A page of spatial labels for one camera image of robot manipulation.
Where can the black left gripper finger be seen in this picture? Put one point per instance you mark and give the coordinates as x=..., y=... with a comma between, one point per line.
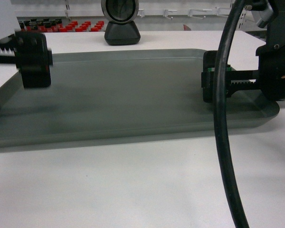
x=29, y=52

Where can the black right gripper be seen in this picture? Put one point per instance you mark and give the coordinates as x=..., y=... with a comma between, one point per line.
x=278, y=66

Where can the grey plastic tray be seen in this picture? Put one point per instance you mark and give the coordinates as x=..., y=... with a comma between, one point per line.
x=104, y=95

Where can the red cap bottle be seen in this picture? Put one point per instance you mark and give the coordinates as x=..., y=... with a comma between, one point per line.
x=97, y=27
x=84, y=27
x=71, y=27

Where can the black barcode scanner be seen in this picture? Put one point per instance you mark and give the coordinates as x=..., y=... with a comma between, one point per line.
x=121, y=29

